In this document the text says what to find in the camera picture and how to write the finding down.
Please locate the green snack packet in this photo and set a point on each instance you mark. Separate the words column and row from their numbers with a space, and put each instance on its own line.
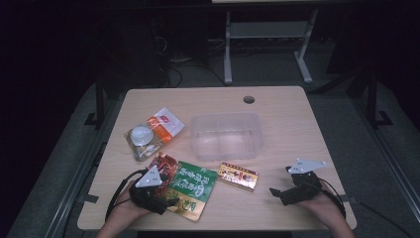
column 193, row 185

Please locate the aluminium frame rail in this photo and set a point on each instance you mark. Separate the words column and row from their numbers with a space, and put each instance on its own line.
column 393, row 165
column 71, row 191

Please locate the clear packet with orange label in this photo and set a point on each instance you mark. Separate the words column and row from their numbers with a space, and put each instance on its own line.
column 155, row 132

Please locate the black metal stand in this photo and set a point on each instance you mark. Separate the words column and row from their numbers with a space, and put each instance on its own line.
column 99, row 105
column 372, row 99

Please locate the white metal stand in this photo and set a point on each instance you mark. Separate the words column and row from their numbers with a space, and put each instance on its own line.
column 267, row 29

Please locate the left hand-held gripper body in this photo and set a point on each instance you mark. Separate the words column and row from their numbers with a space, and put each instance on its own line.
column 149, row 185

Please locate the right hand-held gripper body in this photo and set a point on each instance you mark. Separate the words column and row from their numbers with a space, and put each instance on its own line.
column 305, row 180

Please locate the person's left hand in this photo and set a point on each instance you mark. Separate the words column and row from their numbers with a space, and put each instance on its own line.
column 127, row 206

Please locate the small yellow red packet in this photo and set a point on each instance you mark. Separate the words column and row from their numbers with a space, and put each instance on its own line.
column 237, row 176

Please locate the person's right hand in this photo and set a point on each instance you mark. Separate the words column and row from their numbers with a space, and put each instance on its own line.
column 325, row 206

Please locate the grey tape strip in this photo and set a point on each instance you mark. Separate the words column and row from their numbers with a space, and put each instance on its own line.
column 350, row 199
column 88, row 198

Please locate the clear plastic container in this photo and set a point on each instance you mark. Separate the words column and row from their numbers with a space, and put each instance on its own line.
column 226, row 137

